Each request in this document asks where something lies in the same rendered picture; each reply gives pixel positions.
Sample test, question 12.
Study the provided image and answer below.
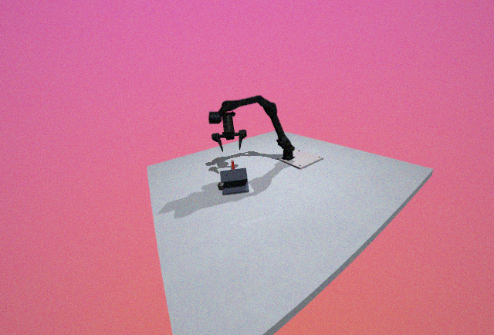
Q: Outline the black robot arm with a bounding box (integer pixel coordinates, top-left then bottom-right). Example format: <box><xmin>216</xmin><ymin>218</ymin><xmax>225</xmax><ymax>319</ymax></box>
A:
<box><xmin>208</xmin><ymin>96</ymin><xmax>295</xmax><ymax>161</ymax></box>

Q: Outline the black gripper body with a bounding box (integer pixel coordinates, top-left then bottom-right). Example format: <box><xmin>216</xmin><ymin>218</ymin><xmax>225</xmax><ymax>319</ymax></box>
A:
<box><xmin>211</xmin><ymin>121</ymin><xmax>247</xmax><ymax>141</ymax></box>

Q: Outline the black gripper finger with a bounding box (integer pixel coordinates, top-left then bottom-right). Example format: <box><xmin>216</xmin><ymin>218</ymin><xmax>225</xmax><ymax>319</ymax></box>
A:
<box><xmin>215</xmin><ymin>138</ymin><xmax>223</xmax><ymax>152</ymax></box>
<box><xmin>239</xmin><ymin>135</ymin><xmax>245</xmax><ymax>150</ymax></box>

